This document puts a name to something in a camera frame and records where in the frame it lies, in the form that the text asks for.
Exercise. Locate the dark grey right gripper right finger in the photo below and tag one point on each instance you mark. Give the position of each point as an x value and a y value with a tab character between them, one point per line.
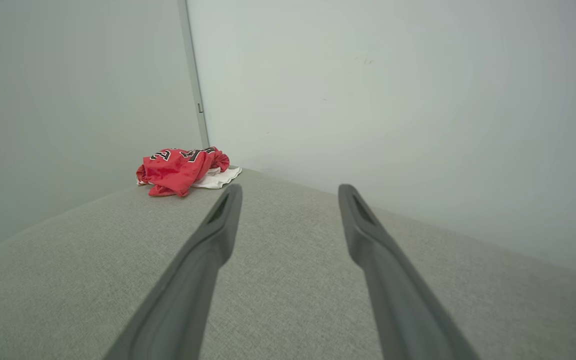
398	290

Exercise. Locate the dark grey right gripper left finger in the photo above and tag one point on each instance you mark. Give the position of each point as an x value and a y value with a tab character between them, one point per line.
188	280

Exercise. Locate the red and white jersey shirt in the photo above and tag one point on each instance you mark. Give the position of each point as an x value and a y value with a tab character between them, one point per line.
175	172

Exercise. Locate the grey wall corner strip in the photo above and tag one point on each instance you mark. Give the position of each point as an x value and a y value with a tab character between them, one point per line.
194	75

